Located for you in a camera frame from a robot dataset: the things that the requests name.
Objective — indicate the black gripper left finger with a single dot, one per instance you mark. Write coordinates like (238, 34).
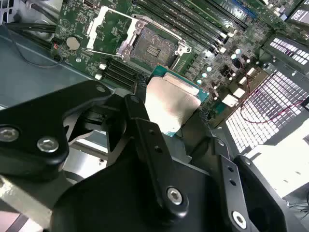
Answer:
(36, 116)

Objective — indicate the metal socket cover frame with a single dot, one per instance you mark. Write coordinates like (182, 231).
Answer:
(91, 39)

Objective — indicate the silver-topped CPU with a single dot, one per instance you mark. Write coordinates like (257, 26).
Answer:
(169, 101)

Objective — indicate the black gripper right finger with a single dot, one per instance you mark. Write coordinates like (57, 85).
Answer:
(263, 191)

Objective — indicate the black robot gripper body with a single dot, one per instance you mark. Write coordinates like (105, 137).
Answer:
(120, 205)

